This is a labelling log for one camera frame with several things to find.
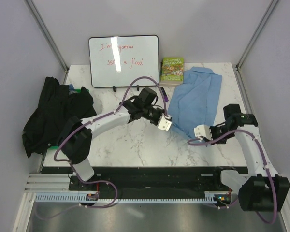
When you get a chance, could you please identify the light blue long sleeve shirt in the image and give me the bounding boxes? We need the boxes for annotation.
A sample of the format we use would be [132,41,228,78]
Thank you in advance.
[168,67,222,140]

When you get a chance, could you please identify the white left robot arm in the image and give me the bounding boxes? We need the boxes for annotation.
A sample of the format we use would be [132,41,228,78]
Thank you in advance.
[58,87,172,190]

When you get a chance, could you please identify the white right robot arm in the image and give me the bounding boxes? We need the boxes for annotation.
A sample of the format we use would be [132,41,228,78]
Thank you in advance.
[210,104,290,212]

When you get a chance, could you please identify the black long sleeve shirt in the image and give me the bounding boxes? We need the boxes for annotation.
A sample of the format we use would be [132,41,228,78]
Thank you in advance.
[22,77,97,158]

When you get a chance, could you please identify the purple marker pen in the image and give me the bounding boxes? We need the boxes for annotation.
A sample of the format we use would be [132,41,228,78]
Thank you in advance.
[161,87,169,102]

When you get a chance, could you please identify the green treehouse book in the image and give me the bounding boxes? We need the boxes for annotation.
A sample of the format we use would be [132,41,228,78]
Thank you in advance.
[159,57,184,87]

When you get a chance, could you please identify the small whiteboard with stand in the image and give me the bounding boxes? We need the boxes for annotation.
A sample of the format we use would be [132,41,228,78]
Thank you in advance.
[88,35,160,88]

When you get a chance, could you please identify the green plastic bin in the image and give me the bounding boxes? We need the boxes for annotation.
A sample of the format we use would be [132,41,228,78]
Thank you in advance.
[48,85,81,150]

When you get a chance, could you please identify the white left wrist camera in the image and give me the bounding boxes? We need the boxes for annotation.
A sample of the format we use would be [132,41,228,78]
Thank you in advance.
[157,115,172,131]

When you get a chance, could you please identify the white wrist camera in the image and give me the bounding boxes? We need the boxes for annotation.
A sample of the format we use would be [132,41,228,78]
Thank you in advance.
[157,115,172,131]
[194,124,212,141]

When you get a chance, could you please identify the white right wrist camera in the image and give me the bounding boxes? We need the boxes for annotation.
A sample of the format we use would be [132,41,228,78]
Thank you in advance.
[194,124,212,141]

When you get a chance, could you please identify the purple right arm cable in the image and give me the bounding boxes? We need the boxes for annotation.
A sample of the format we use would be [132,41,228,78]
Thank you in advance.
[187,129,278,224]

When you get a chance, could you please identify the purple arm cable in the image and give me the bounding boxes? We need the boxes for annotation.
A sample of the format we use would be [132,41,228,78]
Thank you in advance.
[53,76,172,181]
[187,129,278,224]

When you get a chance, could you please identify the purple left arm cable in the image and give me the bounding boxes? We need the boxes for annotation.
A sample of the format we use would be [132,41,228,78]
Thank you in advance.
[53,76,172,181]

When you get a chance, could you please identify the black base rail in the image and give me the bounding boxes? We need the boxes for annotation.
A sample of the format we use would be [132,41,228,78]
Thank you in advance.
[42,165,249,200]

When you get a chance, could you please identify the left aluminium frame post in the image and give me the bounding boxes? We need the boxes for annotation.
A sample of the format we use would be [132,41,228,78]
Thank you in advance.
[24,0,69,73]

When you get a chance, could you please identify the aluminium frame post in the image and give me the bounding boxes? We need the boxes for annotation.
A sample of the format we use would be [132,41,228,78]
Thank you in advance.
[235,0,280,71]
[24,0,69,73]

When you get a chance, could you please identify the white slotted cable duct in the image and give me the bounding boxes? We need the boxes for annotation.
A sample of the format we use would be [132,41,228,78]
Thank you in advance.
[35,190,240,204]

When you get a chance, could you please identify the right aluminium frame post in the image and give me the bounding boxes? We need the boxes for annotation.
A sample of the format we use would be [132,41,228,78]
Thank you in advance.
[235,0,280,71]

